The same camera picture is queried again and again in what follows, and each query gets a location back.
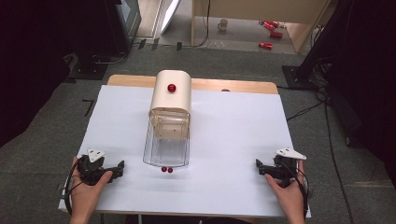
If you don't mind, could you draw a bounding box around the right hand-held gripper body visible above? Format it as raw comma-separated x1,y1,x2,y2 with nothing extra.
270,147,308,188

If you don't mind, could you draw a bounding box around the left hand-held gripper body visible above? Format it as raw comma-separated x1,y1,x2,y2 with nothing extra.
77,148,110,187

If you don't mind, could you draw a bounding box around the person's left hand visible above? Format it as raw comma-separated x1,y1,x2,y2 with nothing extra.
70,156,114,217

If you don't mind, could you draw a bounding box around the person's right hand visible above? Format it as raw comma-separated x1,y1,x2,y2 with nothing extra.
264,161,308,219

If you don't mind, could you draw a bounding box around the white paper sheet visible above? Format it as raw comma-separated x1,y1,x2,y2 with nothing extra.
58,84,312,218

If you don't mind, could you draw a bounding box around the clear plastic container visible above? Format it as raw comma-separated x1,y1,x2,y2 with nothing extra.
142,106,191,168

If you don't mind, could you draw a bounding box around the wooden table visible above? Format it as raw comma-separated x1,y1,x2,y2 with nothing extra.
106,74,279,95

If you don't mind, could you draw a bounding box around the cream lid with red knob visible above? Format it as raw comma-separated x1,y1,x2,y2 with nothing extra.
148,69,192,116

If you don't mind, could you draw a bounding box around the black metal stand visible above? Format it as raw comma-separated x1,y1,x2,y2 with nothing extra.
281,0,356,91

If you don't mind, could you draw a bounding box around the white board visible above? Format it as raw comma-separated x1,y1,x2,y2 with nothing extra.
160,0,182,28

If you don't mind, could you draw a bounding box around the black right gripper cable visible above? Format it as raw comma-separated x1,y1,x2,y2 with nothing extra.
288,162,311,218

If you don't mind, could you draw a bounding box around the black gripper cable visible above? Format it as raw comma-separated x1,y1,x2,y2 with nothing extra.
288,162,311,218
63,157,86,217

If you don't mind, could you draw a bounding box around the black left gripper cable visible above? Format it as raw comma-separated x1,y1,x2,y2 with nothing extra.
63,157,86,217

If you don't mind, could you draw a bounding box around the long black floor cable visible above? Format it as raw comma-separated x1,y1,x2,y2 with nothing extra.
286,91,355,224

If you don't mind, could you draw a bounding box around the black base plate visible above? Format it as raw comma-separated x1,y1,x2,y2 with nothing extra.
68,63,108,81

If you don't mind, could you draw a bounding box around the black hanging cable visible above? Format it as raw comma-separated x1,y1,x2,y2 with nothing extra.
191,0,212,49

